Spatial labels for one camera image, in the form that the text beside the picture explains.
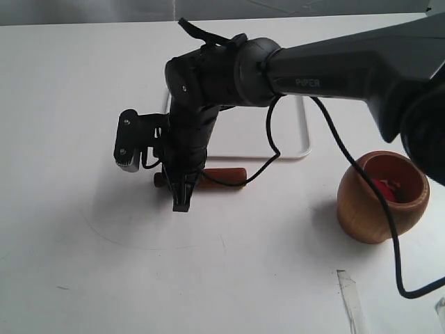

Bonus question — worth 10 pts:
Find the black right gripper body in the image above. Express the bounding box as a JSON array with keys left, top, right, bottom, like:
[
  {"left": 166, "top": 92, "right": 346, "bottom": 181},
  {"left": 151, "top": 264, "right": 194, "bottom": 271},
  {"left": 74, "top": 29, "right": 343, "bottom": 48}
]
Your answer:
[{"left": 163, "top": 104, "right": 219, "bottom": 181}]

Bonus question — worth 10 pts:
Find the brown wooden pestle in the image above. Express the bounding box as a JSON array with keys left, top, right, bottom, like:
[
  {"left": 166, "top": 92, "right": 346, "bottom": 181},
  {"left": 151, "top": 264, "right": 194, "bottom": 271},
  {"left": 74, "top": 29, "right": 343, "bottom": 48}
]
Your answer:
[{"left": 153, "top": 168, "right": 247, "bottom": 189}]

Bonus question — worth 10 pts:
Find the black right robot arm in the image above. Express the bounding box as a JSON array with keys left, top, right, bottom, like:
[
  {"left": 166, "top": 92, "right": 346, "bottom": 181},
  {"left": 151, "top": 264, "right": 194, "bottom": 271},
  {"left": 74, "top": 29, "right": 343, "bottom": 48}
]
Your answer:
[{"left": 163, "top": 13, "right": 444, "bottom": 212}]

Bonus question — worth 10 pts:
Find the red object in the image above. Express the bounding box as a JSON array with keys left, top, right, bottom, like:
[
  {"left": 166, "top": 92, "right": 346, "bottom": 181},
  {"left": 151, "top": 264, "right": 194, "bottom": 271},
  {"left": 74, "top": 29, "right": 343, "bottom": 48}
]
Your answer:
[{"left": 372, "top": 179, "right": 401, "bottom": 202}]

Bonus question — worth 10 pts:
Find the brown wooden mortar bowl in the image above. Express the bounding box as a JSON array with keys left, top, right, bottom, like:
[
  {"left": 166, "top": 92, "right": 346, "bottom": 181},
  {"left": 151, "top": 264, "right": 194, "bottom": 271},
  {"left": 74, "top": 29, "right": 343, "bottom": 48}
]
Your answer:
[{"left": 337, "top": 151, "right": 430, "bottom": 244}]

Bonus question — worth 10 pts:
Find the white rectangular plastic tray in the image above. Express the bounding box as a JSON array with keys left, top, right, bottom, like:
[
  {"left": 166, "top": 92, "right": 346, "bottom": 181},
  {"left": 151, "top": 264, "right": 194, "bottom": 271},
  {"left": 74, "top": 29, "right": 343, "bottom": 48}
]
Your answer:
[{"left": 163, "top": 90, "right": 311, "bottom": 163}]

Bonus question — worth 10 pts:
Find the clear tape strip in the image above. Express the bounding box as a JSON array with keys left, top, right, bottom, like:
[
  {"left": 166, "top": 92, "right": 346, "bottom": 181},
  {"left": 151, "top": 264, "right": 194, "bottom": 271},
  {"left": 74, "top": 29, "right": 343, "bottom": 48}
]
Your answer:
[{"left": 337, "top": 270, "right": 369, "bottom": 334}]

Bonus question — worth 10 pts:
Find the grey backdrop curtain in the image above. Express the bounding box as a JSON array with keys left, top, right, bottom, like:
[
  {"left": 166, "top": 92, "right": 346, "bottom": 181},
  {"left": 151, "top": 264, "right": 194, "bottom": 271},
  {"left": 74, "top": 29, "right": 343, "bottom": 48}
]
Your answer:
[{"left": 1, "top": 0, "right": 444, "bottom": 26}]

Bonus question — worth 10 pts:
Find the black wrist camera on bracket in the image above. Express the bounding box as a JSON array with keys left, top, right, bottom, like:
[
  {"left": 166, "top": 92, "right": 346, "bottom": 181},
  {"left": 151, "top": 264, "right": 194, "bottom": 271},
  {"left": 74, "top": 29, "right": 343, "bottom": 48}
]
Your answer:
[{"left": 113, "top": 109, "right": 168, "bottom": 173}]

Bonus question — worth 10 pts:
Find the black cable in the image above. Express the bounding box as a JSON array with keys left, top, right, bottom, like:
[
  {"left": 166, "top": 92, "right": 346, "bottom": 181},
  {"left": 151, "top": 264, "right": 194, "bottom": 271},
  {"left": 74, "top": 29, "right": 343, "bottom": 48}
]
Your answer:
[{"left": 201, "top": 95, "right": 445, "bottom": 299}]

